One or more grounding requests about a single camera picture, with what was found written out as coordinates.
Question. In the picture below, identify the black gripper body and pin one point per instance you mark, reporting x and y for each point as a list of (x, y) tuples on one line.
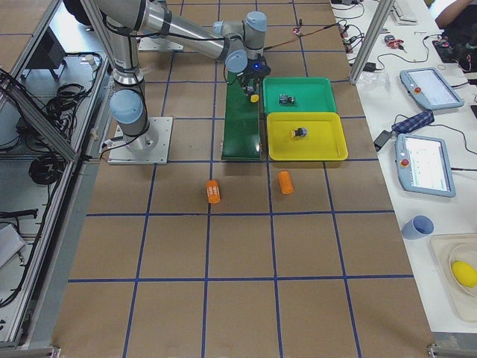
[(246, 79)]

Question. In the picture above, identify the yellow push button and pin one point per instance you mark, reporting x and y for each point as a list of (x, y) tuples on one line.
[(299, 132), (252, 94)]

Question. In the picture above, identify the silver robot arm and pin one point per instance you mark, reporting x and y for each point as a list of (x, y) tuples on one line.
[(238, 44)]

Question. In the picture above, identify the green conveyor belt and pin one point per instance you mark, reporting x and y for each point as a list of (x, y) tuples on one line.
[(241, 139)]

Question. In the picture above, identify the green plastic tray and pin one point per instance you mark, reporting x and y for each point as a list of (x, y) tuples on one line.
[(312, 94)]

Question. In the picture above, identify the yellow plastic tray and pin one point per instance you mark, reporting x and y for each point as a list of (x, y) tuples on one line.
[(324, 142)]

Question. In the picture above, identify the clear plastic bag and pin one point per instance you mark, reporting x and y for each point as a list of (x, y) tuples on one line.
[(370, 81)]

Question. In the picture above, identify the black power adapter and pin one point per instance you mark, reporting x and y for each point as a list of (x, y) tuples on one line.
[(381, 140)]

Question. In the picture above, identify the plaid blue pouch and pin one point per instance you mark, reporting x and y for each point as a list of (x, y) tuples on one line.
[(413, 123)]

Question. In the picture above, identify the upper teach pendant tablet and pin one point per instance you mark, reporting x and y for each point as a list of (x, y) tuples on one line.
[(429, 89)]

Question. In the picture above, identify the teach pendant tablet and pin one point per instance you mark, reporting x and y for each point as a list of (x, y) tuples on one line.
[(429, 89), (423, 165)]

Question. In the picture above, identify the lower teach pendant tablet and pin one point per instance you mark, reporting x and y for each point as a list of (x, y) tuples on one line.
[(423, 165)]

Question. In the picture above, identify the blue plastic cup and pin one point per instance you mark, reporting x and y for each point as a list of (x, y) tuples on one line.
[(418, 227)]

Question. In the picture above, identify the yellow lemon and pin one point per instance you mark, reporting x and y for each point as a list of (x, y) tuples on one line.
[(464, 273)]

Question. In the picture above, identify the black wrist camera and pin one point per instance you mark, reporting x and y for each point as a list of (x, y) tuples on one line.
[(257, 68)]

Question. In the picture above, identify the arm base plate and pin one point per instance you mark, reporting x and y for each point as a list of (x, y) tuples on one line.
[(148, 44), (150, 148)]

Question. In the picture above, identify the aluminium frame post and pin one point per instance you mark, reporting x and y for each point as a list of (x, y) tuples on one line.
[(374, 28)]

